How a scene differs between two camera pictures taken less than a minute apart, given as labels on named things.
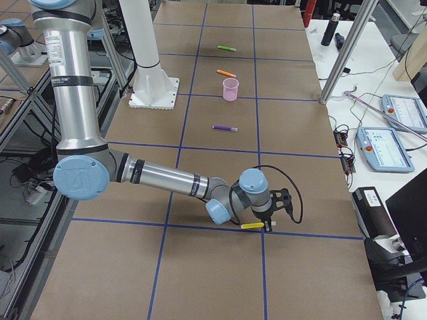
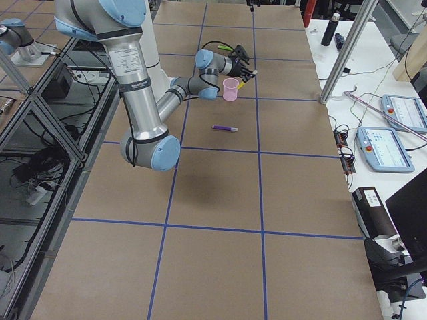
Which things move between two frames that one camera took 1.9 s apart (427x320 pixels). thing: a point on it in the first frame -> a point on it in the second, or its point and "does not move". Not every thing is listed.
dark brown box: [375, 221] does not move
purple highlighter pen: [227, 128] does not move
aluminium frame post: [361, 21] does not move
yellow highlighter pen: [252, 225] -> [241, 84]
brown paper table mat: [249, 97] does not move
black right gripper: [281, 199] -> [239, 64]
